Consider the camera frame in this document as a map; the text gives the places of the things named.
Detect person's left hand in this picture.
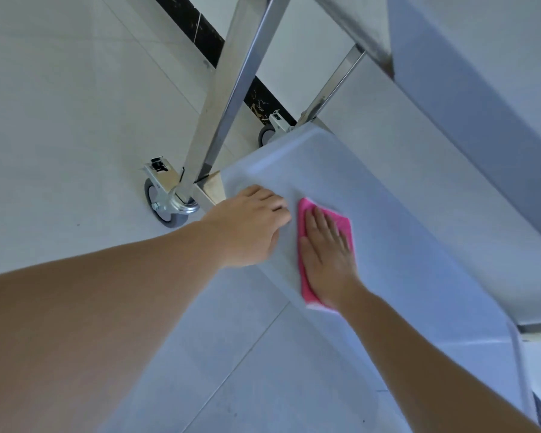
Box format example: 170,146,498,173
201,185,293,269

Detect person's right hand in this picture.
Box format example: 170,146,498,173
298,207,367,312

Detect white plastic cart tray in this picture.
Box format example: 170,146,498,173
103,123,540,433
385,0,541,256

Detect person's left forearm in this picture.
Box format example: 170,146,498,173
0,219,229,433

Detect person's right forearm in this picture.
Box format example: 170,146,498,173
342,285,541,433

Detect grey caster wheel with brake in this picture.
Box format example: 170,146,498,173
257,110,297,148
143,157,202,229

